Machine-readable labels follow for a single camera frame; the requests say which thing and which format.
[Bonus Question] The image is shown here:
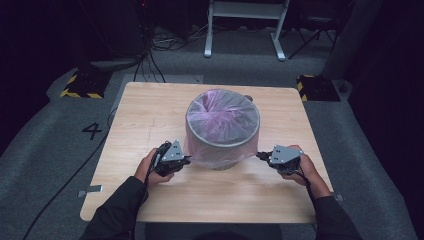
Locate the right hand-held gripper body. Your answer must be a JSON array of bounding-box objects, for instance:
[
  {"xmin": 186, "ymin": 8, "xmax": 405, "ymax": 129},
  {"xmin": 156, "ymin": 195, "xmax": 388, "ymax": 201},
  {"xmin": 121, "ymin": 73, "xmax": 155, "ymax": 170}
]
[{"xmin": 270, "ymin": 144, "xmax": 305, "ymax": 175}]

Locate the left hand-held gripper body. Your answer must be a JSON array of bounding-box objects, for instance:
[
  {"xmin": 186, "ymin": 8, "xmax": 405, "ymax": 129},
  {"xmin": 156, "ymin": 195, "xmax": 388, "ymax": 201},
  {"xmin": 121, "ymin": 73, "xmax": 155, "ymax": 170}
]
[{"xmin": 153, "ymin": 138, "xmax": 191, "ymax": 178}]

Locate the green ribbed trash bin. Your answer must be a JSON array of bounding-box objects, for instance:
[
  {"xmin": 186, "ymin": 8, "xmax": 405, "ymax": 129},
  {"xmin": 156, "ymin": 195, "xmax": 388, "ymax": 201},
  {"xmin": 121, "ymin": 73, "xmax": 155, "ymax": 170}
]
[{"xmin": 184, "ymin": 88, "xmax": 261, "ymax": 171}]

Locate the pink plastic bag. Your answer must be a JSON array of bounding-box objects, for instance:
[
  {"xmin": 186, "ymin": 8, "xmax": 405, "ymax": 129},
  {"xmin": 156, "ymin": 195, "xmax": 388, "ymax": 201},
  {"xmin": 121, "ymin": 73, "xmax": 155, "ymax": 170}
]
[{"xmin": 182, "ymin": 87, "xmax": 262, "ymax": 170}]

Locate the person's right hand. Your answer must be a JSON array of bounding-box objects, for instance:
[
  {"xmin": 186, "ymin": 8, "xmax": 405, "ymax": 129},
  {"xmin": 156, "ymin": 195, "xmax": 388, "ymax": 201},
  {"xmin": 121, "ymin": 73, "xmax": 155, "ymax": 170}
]
[{"xmin": 279, "ymin": 144, "xmax": 323, "ymax": 191}]

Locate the person's left hand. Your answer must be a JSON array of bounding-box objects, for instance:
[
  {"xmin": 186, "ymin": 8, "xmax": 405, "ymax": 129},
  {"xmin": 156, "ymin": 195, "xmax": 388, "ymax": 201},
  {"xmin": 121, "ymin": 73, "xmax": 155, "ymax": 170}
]
[{"xmin": 133, "ymin": 147, "xmax": 175, "ymax": 188}]

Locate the black tripod stand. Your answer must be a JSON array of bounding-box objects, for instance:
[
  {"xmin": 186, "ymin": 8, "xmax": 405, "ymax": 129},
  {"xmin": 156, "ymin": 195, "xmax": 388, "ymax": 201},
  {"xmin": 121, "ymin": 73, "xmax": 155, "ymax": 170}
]
[{"xmin": 287, "ymin": 13, "xmax": 338, "ymax": 61}]

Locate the black equipment stand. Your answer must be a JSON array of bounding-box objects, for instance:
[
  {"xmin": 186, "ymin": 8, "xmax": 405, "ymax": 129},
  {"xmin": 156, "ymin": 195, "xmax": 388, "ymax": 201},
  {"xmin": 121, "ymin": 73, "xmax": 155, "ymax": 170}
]
[{"xmin": 77, "ymin": 0, "xmax": 155, "ymax": 69}]

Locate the grey curtain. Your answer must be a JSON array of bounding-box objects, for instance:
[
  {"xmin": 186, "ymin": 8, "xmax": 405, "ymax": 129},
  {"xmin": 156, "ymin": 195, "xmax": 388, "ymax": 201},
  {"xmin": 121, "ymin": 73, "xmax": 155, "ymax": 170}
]
[{"xmin": 320, "ymin": 0, "xmax": 385, "ymax": 81}]

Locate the left hand-held gripper cable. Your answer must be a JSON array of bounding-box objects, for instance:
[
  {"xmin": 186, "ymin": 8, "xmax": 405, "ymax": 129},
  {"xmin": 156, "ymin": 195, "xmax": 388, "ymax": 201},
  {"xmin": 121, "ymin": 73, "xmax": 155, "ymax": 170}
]
[{"xmin": 142, "ymin": 149, "xmax": 162, "ymax": 204}]

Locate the hand-held gripper cable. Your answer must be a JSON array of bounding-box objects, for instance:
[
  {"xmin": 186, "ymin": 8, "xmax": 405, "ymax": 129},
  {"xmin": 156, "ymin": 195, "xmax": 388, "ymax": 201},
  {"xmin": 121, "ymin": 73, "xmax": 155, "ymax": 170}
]
[
  {"xmin": 142, "ymin": 149, "xmax": 162, "ymax": 204},
  {"xmin": 295, "ymin": 166, "xmax": 316, "ymax": 203}
]

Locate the right hand-held gripper cable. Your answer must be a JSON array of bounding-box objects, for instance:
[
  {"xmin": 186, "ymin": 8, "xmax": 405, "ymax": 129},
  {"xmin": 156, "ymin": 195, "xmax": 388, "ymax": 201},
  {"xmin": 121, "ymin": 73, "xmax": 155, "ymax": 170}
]
[{"xmin": 295, "ymin": 166, "xmax": 316, "ymax": 203}]

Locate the yellow black striped base plate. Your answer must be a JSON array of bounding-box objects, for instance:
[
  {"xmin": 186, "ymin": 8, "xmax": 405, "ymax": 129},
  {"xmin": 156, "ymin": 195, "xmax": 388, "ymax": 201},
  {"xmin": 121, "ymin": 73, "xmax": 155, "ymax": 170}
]
[
  {"xmin": 59, "ymin": 69, "xmax": 113, "ymax": 100},
  {"xmin": 296, "ymin": 74, "xmax": 342, "ymax": 103}
]

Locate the tangle of black cables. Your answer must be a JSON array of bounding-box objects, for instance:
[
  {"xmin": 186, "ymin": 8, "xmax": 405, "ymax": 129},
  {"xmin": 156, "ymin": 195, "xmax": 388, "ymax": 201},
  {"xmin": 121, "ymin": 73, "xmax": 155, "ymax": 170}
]
[{"xmin": 132, "ymin": 19, "xmax": 209, "ymax": 84}]

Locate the long black floor cable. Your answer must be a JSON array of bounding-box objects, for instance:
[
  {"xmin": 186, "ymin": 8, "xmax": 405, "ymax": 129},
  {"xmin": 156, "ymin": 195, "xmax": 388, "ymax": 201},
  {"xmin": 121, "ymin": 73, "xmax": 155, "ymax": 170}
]
[{"xmin": 21, "ymin": 106, "xmax": 118, "ymax": 240}]

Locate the white metal stand frame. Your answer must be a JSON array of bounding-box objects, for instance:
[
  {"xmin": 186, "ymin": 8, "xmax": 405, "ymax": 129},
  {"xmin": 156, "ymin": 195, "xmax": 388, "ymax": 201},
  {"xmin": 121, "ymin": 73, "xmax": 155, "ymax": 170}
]
[{"xmin": 203, "ymin": 0, "xmax": 291, "ymax": 62}]

